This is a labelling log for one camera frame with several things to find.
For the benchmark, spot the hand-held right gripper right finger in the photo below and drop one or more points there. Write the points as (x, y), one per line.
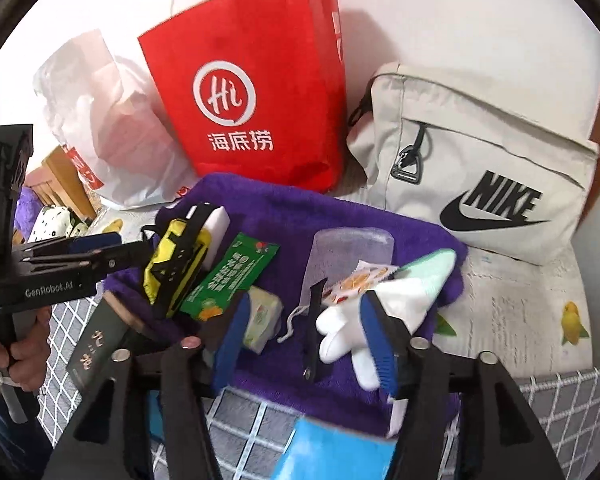
(377, 350)

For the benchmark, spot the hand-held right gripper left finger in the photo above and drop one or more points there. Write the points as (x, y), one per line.
(232, 340)

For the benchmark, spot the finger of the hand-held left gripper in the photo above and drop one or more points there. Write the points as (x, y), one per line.
(95, 243)
(115, 262)

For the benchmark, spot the light green wipes pack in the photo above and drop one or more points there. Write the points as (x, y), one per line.
(262, 315)

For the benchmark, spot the yellow mesh bag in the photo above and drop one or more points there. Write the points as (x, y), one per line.
(162, 260)

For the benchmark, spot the black clip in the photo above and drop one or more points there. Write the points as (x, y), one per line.
(314, 340)

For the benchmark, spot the dark green packet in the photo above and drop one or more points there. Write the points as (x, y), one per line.
(230, 270)

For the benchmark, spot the orange print sachet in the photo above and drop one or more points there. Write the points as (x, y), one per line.
(355, 282)

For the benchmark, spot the dark green tin box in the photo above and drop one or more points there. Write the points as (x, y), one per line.
(95, 345)

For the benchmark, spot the mint green cloth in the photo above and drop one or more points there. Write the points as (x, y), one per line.
(430, 270)

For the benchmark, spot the frosted transparent pouch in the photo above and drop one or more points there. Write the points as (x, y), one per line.
(340, 250)

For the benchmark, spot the blue tissue pack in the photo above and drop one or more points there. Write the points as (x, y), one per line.
(330, 450)

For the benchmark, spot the person's left hand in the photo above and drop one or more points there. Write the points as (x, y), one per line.
(32, 350)

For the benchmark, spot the purple fluffy cloth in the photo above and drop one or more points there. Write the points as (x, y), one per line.
(27, 210)

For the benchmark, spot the white dotted pillow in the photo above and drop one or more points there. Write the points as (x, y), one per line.
(50, 222)

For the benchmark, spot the white plastic shopping bag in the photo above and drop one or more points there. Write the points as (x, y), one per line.
(110, 125)

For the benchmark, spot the purple towel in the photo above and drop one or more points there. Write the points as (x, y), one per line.
(280, 210)

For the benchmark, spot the grey checked tablecloth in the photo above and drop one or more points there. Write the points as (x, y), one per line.
(570, 410)

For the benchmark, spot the grey belt bag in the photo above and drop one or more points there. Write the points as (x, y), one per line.
(470, 125)

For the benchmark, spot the red paper bag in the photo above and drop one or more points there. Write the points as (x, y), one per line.
(260, 50)

